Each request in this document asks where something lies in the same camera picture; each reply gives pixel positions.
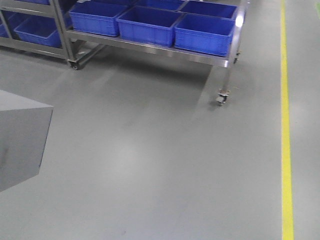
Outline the gray square base block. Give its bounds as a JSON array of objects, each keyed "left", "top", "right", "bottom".
[{"left": 0, "top": 90, "right": 54, "bottom": 191}]

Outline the blue bin on cart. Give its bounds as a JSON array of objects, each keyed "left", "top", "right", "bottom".
[
  {"left": 174, "top": 14, "right": 235, "bottom": 57},
  {"left": 116, "top": 6, "right": 183, "bottom": 47},
  {"left": 69, "top": 1, "right": 129, "bottom": 37}
]

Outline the blue bin lower shelf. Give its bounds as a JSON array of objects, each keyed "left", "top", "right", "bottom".
[{"left": 14, "top": 15, "right": 62, "bottom": 48}]

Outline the steel wheeled cart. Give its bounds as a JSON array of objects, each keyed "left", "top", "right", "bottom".
[{"left": 56, "top": 0, "right": 249, "bottom": 105}]

